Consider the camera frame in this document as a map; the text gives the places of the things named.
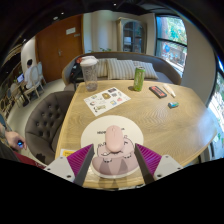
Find person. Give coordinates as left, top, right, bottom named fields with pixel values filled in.
left=23, top=59, right=38, bottom=89
left=0, top=114, right=28, bottom=162

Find black-framed window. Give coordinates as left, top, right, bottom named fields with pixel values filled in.
left=155, top=14, right=188, bottom=76

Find black and orange backpack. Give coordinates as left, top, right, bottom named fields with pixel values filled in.
left=69, top=56, right=84, bottom=84

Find bright side window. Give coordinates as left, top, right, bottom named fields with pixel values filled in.
left=207, top=71, right=224, bottom=138

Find round white pig mouse pad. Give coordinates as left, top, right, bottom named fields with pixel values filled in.
left=80, top=115, right=145, bottom=179

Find grey tufted armchair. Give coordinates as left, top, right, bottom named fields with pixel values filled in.
left=24, top=90, right=76, bottom=166

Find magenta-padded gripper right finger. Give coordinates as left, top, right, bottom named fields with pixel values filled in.
left=133, top=143, right=184, bottom=185

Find glass-door cabinet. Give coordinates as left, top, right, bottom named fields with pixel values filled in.
left=116, top=17, right=148, bottom=54

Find white squeeze tube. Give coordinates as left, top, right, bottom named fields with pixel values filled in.
left=162, top=83, right=177, bottom=98

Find yellow card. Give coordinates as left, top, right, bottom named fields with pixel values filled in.
left=59, top=148, right=77, bottom=158

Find brown wooden door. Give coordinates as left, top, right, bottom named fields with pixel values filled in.
left=34, top=14, right=84, bottom=83

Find black and orange flat box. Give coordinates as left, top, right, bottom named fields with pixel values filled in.
left=148, top=85, right=168, bottom=99

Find pink computer mouse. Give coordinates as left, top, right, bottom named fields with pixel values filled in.
left=104, top=125, right=126, bottom=154

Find white sticker sheet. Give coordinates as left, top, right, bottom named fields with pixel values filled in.
left=83, top=86, right=132, bottom=117

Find small green and blue pack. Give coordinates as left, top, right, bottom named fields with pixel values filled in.
left=167, top=101, right=180, bottom=109

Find clear plastic tumbler with lid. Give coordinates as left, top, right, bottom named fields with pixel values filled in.
left=79, top=57, right=99, bottom=92

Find grey curved sofa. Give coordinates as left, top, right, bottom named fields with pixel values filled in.
left=61, top=51, right=183, bottom=92

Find white dining chairs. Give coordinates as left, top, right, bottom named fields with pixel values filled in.
left=9, top=61, right=47, bottom=103

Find green drink can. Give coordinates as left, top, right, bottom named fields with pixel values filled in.
left=132, top=66, right=147, bottom=92

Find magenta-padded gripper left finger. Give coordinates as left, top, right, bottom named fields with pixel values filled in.
left=43, top=143, right=96, bottom=187

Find striped cushion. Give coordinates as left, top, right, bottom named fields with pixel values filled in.
left=106, top=58, right=136, bottom=80
left=132, top=60, right=159, bottom=80
left=96, top=58, right=110, bottom=78

